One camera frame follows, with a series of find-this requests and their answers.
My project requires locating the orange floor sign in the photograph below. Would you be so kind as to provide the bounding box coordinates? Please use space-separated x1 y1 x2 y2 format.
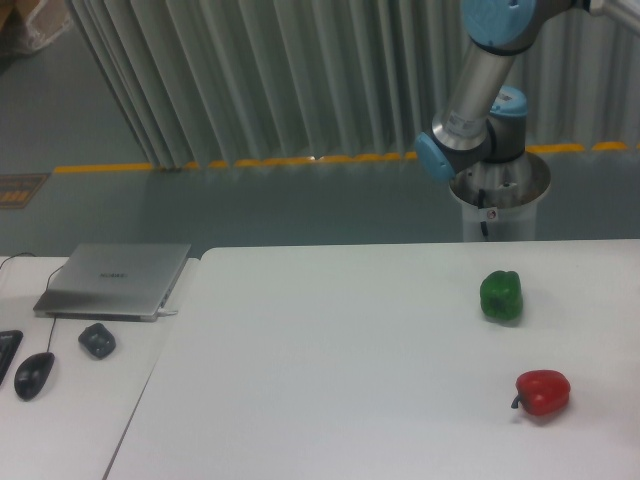
0 173 50 210

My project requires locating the grey pleated curtain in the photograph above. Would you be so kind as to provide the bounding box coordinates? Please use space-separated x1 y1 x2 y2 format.
68 1 639 169

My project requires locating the green bell pepper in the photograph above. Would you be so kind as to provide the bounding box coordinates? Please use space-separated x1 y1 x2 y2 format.
479 270 524 321

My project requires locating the red bell pepper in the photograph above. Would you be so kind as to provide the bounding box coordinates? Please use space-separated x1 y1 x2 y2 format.
511 370 571 416

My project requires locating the yellow floor tape line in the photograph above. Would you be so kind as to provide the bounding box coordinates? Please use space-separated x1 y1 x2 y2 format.
53 141 639 174

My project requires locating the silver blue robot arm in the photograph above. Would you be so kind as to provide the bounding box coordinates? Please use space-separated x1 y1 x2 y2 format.
415 1 639 182

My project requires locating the black computer mouse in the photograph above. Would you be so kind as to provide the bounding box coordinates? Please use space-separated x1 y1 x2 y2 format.
14 351 56 401

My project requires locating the black small controller device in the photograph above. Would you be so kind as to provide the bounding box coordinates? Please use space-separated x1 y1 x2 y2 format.
78 323 117 360

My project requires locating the silver closed laptop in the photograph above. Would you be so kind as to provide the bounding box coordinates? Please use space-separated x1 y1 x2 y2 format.
33 243 191 321

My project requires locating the clear plastic wrapped bundle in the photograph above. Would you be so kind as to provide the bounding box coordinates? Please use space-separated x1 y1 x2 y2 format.
1 0 73 74

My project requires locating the black mouse cable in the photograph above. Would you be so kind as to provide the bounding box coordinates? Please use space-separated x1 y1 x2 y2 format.
0 252 66 354

